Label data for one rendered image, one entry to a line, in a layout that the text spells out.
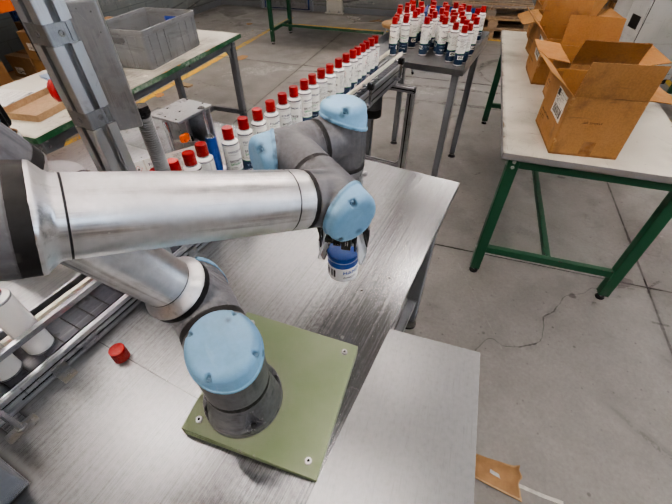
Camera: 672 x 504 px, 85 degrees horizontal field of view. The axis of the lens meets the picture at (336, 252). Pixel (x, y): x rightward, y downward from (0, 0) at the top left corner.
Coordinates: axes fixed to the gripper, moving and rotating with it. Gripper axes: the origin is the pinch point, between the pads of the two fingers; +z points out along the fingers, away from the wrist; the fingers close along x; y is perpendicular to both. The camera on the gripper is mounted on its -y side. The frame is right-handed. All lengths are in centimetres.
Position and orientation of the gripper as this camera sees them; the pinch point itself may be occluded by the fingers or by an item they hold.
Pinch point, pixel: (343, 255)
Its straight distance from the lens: 82.5
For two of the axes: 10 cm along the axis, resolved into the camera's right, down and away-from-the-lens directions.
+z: 0.0, 7.2, 6.9
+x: 9.8, 1.3, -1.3
